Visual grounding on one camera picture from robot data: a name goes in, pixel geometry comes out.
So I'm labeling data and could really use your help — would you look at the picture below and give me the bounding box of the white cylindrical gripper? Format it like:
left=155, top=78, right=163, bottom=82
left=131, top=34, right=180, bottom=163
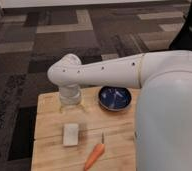
left=59, top=84, right=86, bottom=112

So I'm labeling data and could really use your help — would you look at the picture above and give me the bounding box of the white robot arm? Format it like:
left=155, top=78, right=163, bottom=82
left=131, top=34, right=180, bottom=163
left=47, top=50, right=192, bottom=171

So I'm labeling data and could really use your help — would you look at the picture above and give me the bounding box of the dark blue ceramic bowl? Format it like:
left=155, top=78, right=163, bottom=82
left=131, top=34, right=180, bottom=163
left=98, top=86, right=132, bottom=111

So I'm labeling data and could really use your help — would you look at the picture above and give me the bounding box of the white rectangular sponge block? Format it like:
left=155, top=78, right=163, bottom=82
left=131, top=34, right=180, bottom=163
left=63, top=123, right=79, bottom=146

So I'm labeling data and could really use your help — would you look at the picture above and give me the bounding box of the orange carrot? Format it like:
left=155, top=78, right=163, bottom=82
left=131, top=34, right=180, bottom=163
left=84, top=137, right=105, bottom=171

